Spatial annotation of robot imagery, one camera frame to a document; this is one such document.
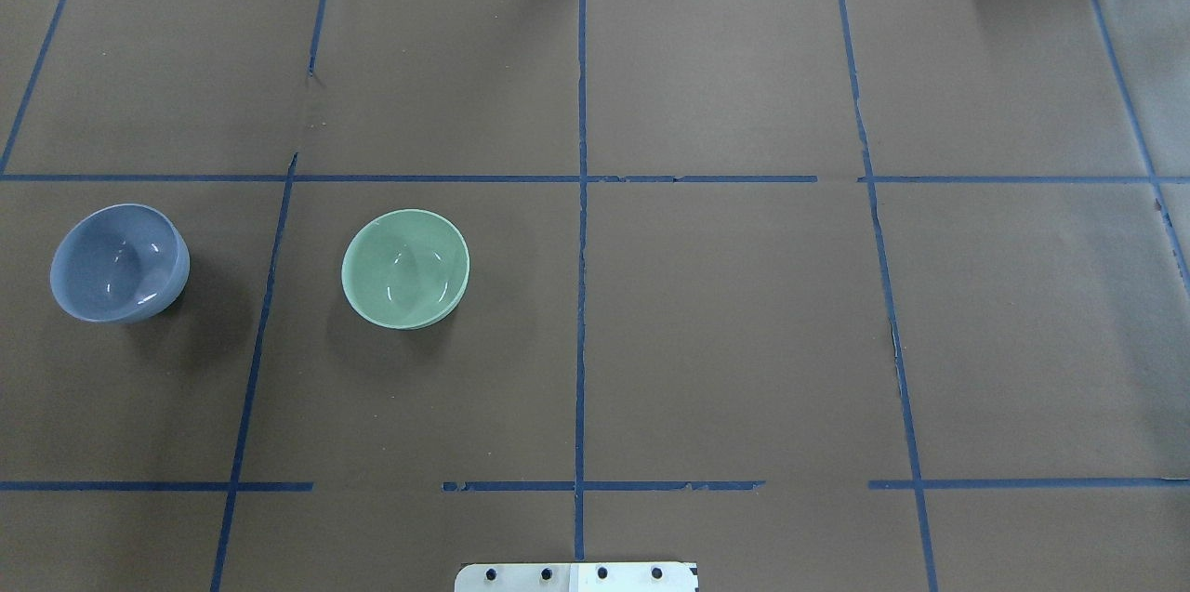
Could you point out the blue ceramic bowl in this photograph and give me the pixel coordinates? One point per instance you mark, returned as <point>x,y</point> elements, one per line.
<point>124,263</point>

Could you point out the green ceramic bowl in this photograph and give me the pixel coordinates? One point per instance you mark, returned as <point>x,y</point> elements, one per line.
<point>406,270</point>

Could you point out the brown paper table cover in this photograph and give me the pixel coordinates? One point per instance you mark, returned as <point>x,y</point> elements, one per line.
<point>837,295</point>

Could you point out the metal base plate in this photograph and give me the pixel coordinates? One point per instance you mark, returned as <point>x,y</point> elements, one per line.
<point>579,576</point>

